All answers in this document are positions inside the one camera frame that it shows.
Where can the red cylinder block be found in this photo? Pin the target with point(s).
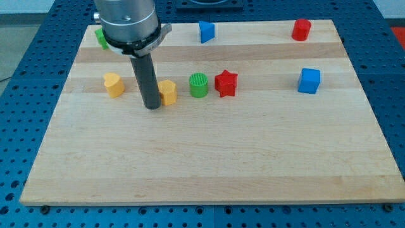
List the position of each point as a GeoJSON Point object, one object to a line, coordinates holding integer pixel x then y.
{"type": "Point", "coordinates": [301, 29]}

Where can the light wooden board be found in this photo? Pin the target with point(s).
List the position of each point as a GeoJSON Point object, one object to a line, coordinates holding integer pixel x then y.
{"type": "Point", "coordinates": [268, 144]}

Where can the green star block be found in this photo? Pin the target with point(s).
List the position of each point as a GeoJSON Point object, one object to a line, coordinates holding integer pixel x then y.
{"type": "Point", "coordinates": [100, 38]}

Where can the blue triangle block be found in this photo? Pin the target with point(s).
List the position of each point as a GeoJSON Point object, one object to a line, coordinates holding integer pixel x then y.
{"type": "Point", "coordinates": [207, 31]}

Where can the red star block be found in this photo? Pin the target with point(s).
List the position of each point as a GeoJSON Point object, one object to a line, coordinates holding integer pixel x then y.
{"type": "Point", "coordinates": [226, 83]}

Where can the blue cube block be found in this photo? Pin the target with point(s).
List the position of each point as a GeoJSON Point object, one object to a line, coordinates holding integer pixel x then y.
{"type": "Point", "coordinates": [309, 81]}

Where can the green cylinder block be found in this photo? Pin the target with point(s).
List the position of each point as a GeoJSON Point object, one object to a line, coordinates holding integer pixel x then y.
{"type": "Point", "coordinates": [198, 83]}

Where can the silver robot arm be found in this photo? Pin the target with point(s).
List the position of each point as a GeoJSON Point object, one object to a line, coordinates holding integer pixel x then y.
{"type": "Point", "coordinates": [132, 28]}

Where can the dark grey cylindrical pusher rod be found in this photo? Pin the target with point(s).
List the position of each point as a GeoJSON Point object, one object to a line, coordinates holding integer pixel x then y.
{"type": "Point", "coordinates": [146, 79]}

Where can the yellow heart block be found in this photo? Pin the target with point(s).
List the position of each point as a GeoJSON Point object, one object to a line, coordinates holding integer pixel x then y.
{"type": "Point", "coordinates": [113, 84]}

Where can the yellow pentagon block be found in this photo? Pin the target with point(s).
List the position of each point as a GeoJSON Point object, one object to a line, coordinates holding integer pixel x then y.
{"type": "Point", "coordinates": [168, 92]}

